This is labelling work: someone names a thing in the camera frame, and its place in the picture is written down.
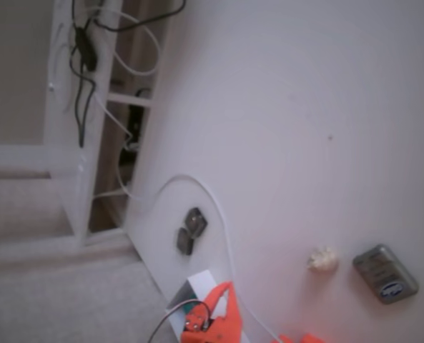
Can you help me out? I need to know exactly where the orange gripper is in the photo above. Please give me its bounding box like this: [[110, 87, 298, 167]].
[[179, 282, 244, 343]]

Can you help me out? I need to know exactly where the teal green rounded cube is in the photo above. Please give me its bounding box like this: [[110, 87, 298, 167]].
[[181, 299, 201, 314]]

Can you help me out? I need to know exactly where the white cardboard bin box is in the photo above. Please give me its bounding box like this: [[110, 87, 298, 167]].
[[165, 270, 249, 343]]

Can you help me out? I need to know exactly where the small cream bear figurine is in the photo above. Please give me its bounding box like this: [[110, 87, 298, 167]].
[[306, 244, 340, 274]]

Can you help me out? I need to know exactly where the gray metal tin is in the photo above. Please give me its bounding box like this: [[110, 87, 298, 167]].
[[352, 244, 420, 305]]

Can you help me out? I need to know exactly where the black boxy device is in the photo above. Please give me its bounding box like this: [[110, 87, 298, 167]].
[[127, 88, 152, 153]]

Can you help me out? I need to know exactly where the black gripper motor wire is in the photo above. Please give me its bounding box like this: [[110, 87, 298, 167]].
[[149, 300, 212, 343]]

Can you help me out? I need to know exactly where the long white cable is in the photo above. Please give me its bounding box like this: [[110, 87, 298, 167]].
[[127, 174, 281, 340]]

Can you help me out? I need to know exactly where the white shelf frame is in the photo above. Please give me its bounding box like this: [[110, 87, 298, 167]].
[[0, 0, 173, 247]]

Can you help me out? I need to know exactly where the looped thin white cable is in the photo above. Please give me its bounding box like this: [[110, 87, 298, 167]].
[[89, 6, 162, 78]]

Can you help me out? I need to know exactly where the black cable with inline adapter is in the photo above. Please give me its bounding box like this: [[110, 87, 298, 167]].
[[69, 0, 187, 148]]

